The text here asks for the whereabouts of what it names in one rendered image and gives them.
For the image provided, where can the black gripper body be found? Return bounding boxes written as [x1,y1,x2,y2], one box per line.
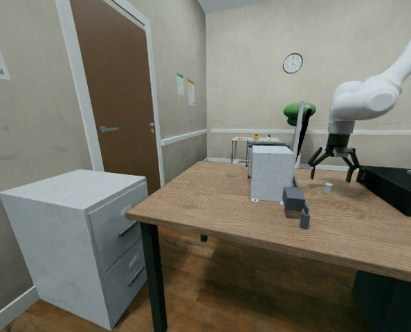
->
[325,133,350,153]

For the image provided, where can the grey cylinder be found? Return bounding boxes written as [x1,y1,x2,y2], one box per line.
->
[324,183,333,193]

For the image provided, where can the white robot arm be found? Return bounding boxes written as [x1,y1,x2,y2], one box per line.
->
[327,40,411,157]

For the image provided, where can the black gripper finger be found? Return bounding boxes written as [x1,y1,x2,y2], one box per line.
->
[308,146,333,179]
[342,147,360,183]

